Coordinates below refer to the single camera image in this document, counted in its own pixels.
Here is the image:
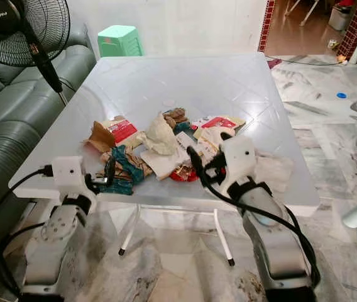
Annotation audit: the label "brown teal wrapper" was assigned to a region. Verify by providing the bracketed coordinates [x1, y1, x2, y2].
[100, 146, 151, 194]

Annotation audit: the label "red shiny wrapper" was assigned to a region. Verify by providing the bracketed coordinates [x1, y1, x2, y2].
[169, 160, 199, 183]

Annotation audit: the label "grey bin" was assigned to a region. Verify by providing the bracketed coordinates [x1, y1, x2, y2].
[328, 3, 355, 32]

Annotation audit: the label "kraft snack packet red label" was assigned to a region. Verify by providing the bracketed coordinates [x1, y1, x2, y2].
[191, 115, 247, 152]
[87, 116, 140, 154]

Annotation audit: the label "white paper sheet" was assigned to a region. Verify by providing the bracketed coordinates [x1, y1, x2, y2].
[141, 133, 195, 180]

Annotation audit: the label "small teal wrapper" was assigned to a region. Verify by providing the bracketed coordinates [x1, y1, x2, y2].
[174, 121, 195, 134]

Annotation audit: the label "cream crumpled paper wad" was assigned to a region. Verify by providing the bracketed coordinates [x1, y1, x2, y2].
[140, 113, 180, 157]

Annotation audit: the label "small brown crumpled wrapper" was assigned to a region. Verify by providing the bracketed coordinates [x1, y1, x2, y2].
[163, 107, 189, 125]

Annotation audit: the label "white metal table legs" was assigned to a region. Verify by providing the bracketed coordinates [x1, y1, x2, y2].
[119, 204, 236, 266]

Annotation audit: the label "grey-green leather sofa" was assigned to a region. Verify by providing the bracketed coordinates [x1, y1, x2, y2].
[0, 25, 97, 277]

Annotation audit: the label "green plastic stool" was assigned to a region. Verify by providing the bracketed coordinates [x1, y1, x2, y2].
[97, 25, 143, 59]

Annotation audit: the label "black standing fan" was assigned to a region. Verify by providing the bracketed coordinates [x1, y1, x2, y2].
[0, 0, 72, 106]

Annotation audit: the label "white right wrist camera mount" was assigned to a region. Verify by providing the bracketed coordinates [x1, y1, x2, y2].
[217, 135, 261, 189]

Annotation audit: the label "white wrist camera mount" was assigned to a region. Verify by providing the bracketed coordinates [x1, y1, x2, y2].
[51, 156, 96, 203]
[217, 135, 261, 189]

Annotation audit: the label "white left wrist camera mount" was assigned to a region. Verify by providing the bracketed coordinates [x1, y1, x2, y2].
[51, 156, 96, 203]

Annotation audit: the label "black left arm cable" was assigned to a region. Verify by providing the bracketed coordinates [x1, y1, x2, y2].
[0, 165, 55, 296]

